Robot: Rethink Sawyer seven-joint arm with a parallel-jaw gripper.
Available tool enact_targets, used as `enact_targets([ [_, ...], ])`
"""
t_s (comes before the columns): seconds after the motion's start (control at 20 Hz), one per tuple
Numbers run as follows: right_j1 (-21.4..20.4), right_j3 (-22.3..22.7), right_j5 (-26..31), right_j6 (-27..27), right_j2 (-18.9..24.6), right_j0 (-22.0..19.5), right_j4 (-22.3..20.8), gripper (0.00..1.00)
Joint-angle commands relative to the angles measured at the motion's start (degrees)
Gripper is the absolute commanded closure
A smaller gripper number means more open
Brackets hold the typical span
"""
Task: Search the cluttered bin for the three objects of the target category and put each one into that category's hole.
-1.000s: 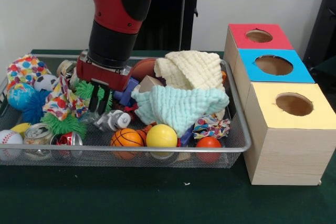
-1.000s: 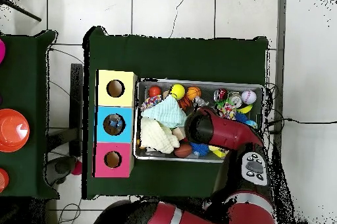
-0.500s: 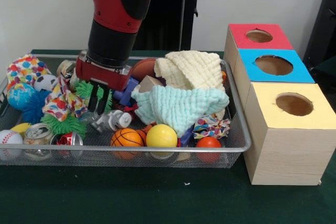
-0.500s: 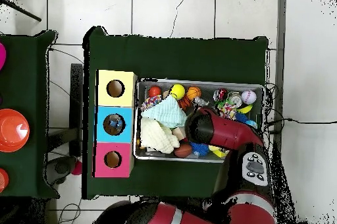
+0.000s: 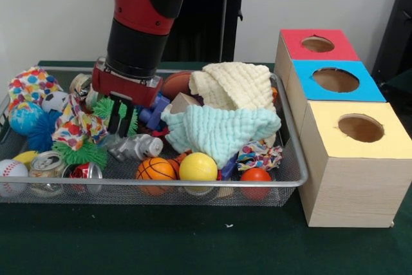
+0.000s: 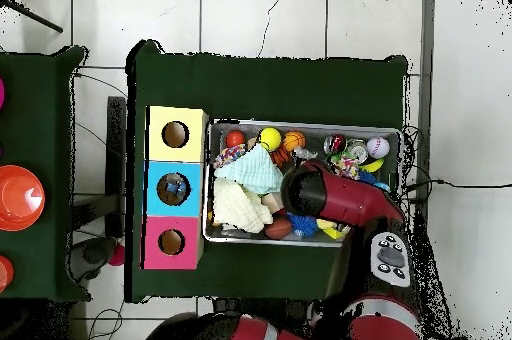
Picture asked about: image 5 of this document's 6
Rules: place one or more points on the crushed clear plastic bottle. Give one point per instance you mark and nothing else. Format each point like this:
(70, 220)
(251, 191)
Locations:
(109, 141)

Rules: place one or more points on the wooden box with three holes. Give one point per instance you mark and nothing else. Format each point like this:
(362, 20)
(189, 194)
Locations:
(354, 191)

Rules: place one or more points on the green spiky toy with eyes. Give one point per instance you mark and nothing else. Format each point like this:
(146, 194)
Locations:
(90, 156)

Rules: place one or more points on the red-orange ball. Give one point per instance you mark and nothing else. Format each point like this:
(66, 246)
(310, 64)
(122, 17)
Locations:
(256, 175)

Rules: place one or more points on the black and white soccer ball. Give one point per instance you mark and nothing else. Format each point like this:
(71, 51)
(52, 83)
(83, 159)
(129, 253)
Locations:
(53, 101)

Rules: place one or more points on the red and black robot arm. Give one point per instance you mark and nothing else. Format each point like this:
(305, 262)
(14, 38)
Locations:
(141, 14)

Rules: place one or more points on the globe print ball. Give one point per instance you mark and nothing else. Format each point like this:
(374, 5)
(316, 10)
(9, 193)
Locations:
(24, 117)

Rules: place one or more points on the silver drink can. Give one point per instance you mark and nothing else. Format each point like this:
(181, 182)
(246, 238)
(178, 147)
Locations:
(47, 163)

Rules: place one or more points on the white baseball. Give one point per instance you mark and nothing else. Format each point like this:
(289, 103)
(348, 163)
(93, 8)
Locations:
(12, 170)

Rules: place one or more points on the mint green waffle cloth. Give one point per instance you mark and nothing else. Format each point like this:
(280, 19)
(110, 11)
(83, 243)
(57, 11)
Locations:
(219, 130)

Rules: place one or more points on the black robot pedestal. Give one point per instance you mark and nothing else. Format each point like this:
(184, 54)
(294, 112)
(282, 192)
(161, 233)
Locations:
(209, 14)

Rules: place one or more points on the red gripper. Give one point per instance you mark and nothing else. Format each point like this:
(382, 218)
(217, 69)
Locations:
(128, 88)

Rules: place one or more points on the smooth yellow ball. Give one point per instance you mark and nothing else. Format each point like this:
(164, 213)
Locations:
(198, 167)

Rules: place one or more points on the small orange basketball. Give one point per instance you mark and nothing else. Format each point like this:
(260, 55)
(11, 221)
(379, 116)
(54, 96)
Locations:
(156, 169)

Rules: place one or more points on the cream waffle cloth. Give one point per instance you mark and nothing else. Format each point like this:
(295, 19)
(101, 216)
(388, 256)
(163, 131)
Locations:
(238, 83)

